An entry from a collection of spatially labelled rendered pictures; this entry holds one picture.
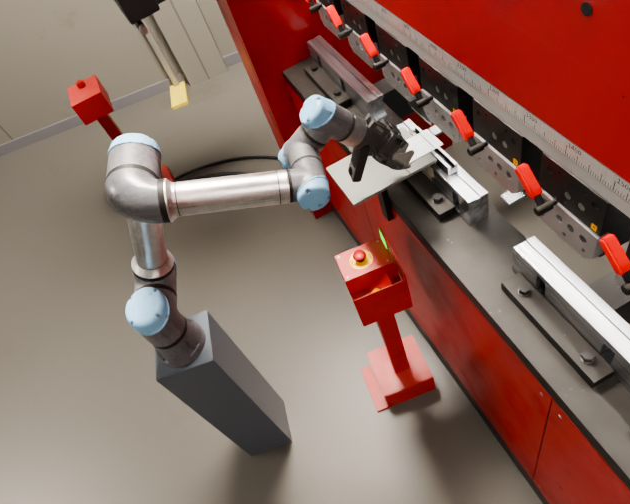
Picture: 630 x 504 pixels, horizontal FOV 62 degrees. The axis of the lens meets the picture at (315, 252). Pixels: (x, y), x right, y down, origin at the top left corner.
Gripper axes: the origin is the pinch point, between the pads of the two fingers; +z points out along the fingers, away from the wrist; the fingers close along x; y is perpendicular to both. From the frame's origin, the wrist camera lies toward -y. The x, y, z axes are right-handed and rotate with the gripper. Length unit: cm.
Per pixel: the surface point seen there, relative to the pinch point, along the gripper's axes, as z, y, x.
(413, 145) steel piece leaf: 6.4, 3.0, 9.2
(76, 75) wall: -25, -156, 280
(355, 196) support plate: -6.4, -14.1, 0.2
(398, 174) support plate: 1.6, -3.5, 1.3
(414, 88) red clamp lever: -17.6, 18.5, -3.0
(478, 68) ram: -25.1, 31.2, -21.7
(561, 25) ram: -37, 43, -40
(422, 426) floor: 70, -78, -32
